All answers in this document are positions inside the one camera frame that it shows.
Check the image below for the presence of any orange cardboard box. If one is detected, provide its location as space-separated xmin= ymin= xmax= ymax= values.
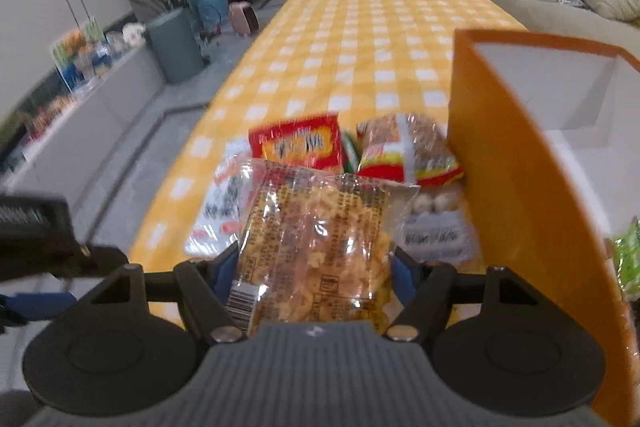
xmin=448 ymin=29 xmax=639 ymax=426

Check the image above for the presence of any white TV cabinet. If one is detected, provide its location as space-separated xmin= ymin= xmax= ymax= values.
xmin=1 ymin=46 xmax=165 ymax=207

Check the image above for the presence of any pink small heater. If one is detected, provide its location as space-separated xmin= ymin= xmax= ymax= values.
xmin=229 ymin=1 xmax=259 ymax=37

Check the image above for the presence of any blue water bottle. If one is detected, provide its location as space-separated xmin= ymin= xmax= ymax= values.
xmin=189 ymin=0 xmax=229 ymax=34

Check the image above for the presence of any clear fried snack bag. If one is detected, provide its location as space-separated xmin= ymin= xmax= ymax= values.
xmin=227 ymin=159 xmax=419 ymax=336

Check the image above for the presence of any peanut snack bag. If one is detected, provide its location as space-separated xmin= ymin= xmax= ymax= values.
xmin=357 ymin=113 xmax=464 ymax=187

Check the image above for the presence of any grey trash bin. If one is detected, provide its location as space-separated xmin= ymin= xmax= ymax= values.
xmin=145 ymin=8 xmax=205 ymax=84

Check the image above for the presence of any yellow checkered tablecloth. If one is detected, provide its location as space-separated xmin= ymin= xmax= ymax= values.
xmin=127 ymin=0 xmax=528 ymax=323

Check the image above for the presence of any white balls snack packet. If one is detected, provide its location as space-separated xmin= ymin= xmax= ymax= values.
xmin=395 ymin=183 xmax=482 ymax=267

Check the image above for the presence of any red snack bag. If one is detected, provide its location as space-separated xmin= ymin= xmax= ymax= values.
xmin=248 ymin=113 xmax=343 ymax=173

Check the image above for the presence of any beige sofa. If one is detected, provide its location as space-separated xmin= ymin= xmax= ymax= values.
xmin=491 ymin=0 xmax=639 ymax=56

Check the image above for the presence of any green snack bag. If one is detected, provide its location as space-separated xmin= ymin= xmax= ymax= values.
xmin=612 ymin=216 xmax=640 ymax=303

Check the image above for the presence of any picture frame with flowers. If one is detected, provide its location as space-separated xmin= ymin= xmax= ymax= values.
xmin=49 ymin=17 xmax=114 ymax=92

